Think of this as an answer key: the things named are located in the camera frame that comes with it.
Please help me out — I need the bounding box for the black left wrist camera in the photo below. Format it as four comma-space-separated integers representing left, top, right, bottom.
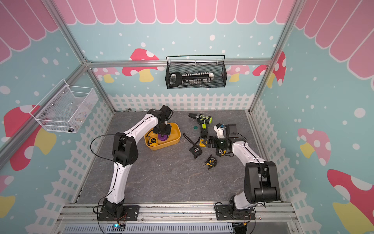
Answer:
160, 105, 173, 121

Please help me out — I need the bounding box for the black wire mesh basket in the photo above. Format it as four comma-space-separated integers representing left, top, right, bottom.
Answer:
165, 55, 228, 89

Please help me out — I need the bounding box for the black socket bit set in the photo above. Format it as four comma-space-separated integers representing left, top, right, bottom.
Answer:
168, 72, 214, 88

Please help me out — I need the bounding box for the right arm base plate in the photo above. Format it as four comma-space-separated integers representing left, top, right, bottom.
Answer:
214, 201, 256, 221

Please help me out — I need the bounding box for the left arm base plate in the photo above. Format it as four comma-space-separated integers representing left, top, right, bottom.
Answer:
98, 203, 140, 222

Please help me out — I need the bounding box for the purple tape measure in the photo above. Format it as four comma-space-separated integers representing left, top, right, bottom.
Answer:
157, 134, 169, 141

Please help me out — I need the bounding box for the black 5m tape measure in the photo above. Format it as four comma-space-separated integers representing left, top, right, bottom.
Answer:
183, 133, 202, 159

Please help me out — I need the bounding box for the white wire mesh basket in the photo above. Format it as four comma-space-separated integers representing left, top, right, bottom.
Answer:
29, 80, 99, 134

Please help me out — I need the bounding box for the yellow plastic storage box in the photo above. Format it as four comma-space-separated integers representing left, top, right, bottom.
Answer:
144, 123, 182, 151

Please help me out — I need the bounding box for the yellow black 3m tape measure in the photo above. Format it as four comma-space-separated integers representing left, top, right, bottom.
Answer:
205, 155, 218, 170

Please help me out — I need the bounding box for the small green controller board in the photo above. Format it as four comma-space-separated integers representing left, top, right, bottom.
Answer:
111, 223, 126, 232

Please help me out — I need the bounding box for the green black cordless drill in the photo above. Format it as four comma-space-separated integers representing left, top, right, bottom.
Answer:
189, 113, 213, 139

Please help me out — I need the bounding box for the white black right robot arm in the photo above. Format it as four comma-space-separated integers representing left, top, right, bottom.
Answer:
209, 124, 281, 220

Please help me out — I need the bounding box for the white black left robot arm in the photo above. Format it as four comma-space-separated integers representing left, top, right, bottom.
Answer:
101, 105, 173, 219

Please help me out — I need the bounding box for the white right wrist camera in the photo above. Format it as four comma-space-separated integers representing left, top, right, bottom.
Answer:
214, 123, 226, 138

